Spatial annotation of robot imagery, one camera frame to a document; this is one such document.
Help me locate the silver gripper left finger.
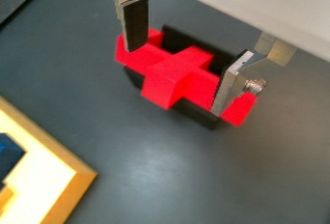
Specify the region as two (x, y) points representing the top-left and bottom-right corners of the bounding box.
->
(114, 0), (149, 52)

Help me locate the black angled holder bracket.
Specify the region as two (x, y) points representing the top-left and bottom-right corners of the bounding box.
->
(123, 24), (238, 131)

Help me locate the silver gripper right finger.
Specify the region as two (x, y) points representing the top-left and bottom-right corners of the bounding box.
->
(211, 32), (297, 116)

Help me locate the red E-shaped block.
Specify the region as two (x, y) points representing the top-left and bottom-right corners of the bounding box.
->
(114, 27), (258, 128)

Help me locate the yellow wooden puzzle board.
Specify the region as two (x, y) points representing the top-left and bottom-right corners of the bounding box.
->
(0, 97), (97, 224)

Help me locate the blue block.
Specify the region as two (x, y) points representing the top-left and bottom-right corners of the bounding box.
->
(0, 133), (26, 185)

